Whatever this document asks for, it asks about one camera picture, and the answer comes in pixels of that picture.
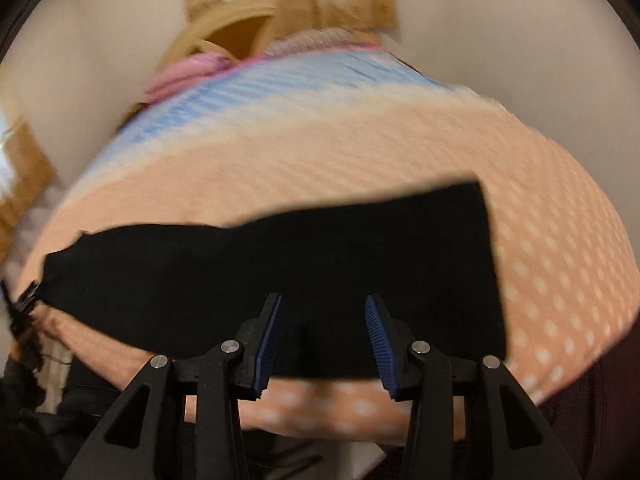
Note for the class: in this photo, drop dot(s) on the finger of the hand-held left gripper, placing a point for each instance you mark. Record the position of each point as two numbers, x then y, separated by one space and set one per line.
27 302

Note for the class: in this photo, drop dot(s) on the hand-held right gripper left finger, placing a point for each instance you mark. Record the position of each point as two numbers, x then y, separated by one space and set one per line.
264 355

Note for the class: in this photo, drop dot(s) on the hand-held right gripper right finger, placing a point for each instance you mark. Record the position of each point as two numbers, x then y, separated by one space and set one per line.
381 350

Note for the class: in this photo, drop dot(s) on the black pants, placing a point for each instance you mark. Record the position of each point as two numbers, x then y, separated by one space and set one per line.
300 260

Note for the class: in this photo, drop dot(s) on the person's dark clothing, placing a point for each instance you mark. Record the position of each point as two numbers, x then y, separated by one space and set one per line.
30 435

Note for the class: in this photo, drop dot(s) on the peach and blue dotted blanket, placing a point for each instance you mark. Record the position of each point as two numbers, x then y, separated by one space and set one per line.
400 150

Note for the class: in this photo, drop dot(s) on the pink folded blanket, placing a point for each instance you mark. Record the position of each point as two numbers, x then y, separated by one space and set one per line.
185 72

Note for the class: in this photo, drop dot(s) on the striped pillow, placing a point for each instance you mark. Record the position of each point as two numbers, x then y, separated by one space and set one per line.
320 40

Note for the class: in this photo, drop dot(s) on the cream wooden headboard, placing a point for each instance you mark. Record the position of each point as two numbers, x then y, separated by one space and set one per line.
210 22

